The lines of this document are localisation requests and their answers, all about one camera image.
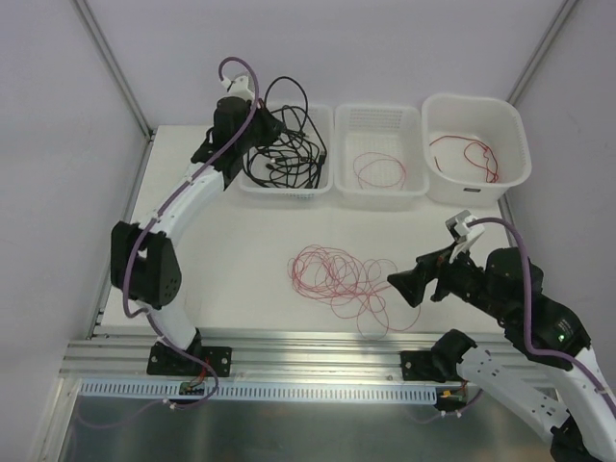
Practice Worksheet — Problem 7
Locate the thin black micro USB cable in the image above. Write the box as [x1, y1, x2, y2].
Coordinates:
[259, 125, 326, 189]

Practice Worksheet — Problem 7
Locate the thick black printed cable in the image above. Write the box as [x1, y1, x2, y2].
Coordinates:
[243, 105, 331, 192]

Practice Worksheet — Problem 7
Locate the thin pink wire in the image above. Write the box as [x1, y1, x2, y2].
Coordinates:
[287, 244, 424, 342]

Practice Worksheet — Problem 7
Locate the red and black twin wire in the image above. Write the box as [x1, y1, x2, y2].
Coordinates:
[427, 134, 492, 174]

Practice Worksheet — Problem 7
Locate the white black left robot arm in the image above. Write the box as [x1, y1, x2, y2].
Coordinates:
[110, 96, 283, 374]

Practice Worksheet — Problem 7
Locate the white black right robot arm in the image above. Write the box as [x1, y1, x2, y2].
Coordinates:
[387, 246, 615, 461]

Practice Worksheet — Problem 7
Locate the white perforated left basket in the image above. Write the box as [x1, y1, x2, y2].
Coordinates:
[239, 102, 334, 199]

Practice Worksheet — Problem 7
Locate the white perforated basket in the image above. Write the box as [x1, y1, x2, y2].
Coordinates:
[239, 102, 334, 199]
[333, 104, 429, 212]

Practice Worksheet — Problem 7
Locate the white perforated middle basket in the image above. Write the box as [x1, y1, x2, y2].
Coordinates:
[333, 104, 429, 212]

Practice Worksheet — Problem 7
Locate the white deep right basket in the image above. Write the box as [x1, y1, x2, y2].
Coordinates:
[421, 93, 532, 208]

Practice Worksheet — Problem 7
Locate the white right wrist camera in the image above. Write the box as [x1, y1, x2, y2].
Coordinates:
[445, 210, 485, 261]

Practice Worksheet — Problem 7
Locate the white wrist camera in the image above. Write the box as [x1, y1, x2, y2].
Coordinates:
[445, 210, 485, 261]
[221, 72, 255, 101]

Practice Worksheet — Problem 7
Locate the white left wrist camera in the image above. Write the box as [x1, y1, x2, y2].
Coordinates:
[221, 72, 255, 101]

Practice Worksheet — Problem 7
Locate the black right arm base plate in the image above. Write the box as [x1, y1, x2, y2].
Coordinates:
[399, 350, 462, 383]

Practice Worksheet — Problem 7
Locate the pink wire in middle basket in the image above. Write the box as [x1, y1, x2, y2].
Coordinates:
[353, 152, 408, 189]

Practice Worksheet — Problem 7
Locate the aluminium rail frame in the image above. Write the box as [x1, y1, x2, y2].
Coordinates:
[60, 124, 598, 462]

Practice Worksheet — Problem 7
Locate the left aluminium corner post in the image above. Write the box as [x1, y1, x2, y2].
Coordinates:
[70, 0, 154, 141]

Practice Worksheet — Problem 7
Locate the aluminium corner post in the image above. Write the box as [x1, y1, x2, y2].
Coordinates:
[70, 0, 154, 141]
[506, 0, 582, 106]

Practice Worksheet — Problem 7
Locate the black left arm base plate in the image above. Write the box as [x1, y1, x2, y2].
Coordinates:
[146, 342, 233, 377]

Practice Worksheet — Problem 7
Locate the right aluminium corner post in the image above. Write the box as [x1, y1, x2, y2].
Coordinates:
[506, 0, 582, 106]

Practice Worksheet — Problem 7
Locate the white slotted cable duct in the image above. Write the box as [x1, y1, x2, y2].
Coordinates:
[79, 378, 437, 405]

